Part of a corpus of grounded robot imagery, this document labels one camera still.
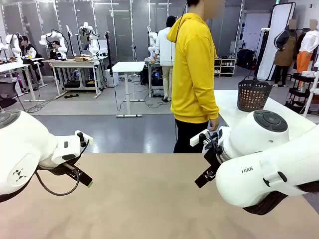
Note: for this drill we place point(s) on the grey desk with computer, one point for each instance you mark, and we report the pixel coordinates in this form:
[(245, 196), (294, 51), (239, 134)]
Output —
[(155, 77)]

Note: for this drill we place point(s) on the cardboard box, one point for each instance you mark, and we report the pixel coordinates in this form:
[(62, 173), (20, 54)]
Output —
[(83, 58)]

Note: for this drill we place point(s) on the white side table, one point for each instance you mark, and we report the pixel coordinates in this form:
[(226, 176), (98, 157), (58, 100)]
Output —
[(226, 104)]

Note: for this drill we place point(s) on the black floor power strip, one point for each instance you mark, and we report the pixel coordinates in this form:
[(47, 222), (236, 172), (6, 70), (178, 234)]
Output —
[(72, 95)]

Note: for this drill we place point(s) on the tall white standing panel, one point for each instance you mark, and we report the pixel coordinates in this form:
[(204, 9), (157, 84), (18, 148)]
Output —
[(276, 30)]

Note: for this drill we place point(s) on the white metal rack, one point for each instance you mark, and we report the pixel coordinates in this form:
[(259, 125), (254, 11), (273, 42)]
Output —
[(314, 89)]

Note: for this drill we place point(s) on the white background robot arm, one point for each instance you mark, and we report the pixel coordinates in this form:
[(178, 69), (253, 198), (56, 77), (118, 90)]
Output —
[(62, 42), (93, 42), (15, 44), (152, 42)]

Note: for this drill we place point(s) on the person in white hoodie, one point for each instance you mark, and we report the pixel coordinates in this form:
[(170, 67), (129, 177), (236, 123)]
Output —
[(163, 47)]

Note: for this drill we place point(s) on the long white desk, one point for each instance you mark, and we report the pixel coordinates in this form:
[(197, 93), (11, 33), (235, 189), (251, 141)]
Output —
[(72, 63)]

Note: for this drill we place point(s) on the seated person in vest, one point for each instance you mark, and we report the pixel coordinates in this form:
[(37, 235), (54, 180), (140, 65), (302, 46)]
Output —
[(30, 48)]

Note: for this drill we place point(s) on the dark perforated plastic basket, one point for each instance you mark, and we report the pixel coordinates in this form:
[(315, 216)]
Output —
[(251, 97)]

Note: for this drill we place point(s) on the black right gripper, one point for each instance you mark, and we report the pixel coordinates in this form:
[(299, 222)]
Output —
[(213, 158)]

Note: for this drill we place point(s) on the person's right forearm yellow sleeve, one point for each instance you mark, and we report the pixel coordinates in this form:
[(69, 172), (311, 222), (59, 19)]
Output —
[(210, 104)]

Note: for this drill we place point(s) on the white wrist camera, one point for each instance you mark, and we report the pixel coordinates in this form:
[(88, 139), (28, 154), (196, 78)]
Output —
[(197, 140), (86, 138)]

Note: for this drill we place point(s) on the mannequin with orange trousers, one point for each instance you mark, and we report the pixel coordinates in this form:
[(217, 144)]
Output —
[(307, 47)]

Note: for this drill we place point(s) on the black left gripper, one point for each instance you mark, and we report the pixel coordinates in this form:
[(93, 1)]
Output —
[(58, 169)]

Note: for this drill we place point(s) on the black suitcase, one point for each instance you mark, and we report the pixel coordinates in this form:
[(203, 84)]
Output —
[(245, 58)]

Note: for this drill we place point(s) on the black trolley cart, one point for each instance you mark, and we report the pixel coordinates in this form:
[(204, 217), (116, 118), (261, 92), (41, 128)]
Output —
[(297, 93)]

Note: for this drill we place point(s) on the black tripod stand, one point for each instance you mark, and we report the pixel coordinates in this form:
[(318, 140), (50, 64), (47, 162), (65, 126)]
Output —
[(108, 49)]

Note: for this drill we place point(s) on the black office chair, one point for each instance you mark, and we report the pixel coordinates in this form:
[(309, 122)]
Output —
[(7, 90)]

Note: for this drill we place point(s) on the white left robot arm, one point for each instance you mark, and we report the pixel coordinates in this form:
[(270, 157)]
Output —
[(27, 142)]

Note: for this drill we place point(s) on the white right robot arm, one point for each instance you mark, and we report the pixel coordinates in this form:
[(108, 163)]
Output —
[(259, 179)]

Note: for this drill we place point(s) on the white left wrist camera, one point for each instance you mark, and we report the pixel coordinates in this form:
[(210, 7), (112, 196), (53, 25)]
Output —
[(86, 138)]

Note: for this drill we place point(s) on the person in yellow hoodie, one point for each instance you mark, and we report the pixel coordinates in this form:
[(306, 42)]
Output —
[(192, 64)]

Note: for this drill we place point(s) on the small empty white desk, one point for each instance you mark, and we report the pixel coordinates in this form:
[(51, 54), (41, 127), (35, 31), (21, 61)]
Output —
[(128, 66)]

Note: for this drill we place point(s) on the person's right hand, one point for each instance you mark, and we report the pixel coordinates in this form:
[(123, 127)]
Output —
[(214, 124)]

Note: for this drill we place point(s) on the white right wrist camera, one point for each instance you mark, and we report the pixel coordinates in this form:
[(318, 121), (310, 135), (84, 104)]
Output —
[(197, 140)]

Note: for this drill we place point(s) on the white shoe shelf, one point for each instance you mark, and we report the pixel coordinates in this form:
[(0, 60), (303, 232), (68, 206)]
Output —
[(225, 67)]

